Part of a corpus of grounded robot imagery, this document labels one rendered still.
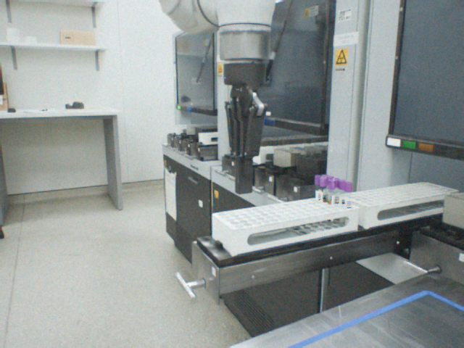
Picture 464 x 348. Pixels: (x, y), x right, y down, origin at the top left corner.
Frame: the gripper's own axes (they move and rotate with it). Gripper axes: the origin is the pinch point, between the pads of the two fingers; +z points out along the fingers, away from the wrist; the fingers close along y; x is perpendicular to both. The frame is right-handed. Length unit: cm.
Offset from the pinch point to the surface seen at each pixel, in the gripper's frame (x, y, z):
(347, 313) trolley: -1.1, -28.3, 13.0
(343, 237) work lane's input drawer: -20.1, -5.6, 13.9
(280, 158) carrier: -44, 57, 10
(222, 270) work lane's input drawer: 7.4, -6.8, 14.9
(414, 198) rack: -41.0, -4.4, 8.5
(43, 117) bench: 36, 280, 8
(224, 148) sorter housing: -45, 110, 14
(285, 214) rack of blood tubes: -8.8, -1.1, 8.8
